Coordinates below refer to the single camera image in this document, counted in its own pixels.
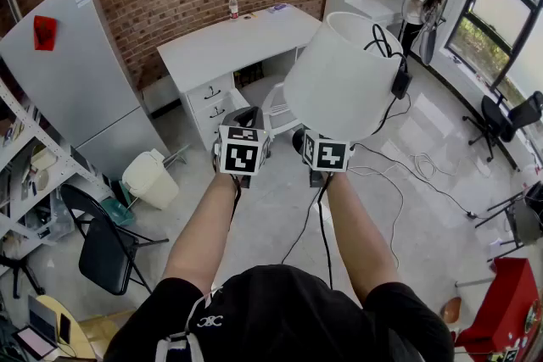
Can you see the black tripod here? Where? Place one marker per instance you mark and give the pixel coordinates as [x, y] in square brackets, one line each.
[19, 271]

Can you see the teal dustpan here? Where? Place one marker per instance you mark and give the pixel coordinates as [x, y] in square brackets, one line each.
[119, 212]

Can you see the red cap water bottle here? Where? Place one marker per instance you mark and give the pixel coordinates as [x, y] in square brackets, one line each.
[233, 8]

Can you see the cream trash bin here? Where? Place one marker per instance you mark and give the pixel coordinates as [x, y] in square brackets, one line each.
[150, 180]

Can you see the white lampshade with black cord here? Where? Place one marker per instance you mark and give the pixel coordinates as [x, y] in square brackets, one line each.
[335, 85]

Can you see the open laptop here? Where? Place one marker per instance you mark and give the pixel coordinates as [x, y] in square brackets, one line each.
[38, 330]

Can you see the red cabinet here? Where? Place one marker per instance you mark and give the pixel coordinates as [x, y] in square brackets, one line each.
[509, 309]

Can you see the grey metal shelf rack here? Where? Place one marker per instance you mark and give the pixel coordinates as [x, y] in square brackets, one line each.
[42, 165]

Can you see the black frame window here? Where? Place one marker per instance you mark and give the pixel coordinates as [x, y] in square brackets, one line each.
[492, 17]

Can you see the black phone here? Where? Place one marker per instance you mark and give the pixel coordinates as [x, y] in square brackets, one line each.
[65, 328]

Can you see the person's right forearm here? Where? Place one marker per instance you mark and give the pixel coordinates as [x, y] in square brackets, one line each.
[360, 233]

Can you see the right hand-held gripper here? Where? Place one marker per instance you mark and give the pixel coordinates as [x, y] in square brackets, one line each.
[328, 157]

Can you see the grey refrigerator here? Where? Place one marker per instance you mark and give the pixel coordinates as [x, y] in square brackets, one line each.
[80, 85]

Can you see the red paper ornament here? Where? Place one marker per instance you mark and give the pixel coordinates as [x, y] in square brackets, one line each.
[44, 33]

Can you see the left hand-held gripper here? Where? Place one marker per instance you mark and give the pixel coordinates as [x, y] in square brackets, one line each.
[241, 157]

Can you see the black office chair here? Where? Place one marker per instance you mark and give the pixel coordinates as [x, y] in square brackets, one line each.
[494, 118]

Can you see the person's black shirt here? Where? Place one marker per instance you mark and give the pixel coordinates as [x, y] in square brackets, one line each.
[280, 318]

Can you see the person's left forearm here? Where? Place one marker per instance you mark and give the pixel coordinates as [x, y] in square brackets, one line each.
[199, 233]

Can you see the black folding chair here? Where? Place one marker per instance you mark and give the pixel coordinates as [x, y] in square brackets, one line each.
[104, 254]

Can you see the white desk with drawers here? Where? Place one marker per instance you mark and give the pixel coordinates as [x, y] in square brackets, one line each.
[237, 46]

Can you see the white plastic chair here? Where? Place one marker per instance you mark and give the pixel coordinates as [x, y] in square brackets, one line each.
[278, 110]

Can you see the purple packet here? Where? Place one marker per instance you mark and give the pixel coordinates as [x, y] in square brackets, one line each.
[278, 8]

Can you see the round wooden table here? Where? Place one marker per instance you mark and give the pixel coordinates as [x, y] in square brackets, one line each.
[80, 335]

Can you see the black metal frame chair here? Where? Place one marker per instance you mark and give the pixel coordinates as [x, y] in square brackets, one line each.
[522, 216]

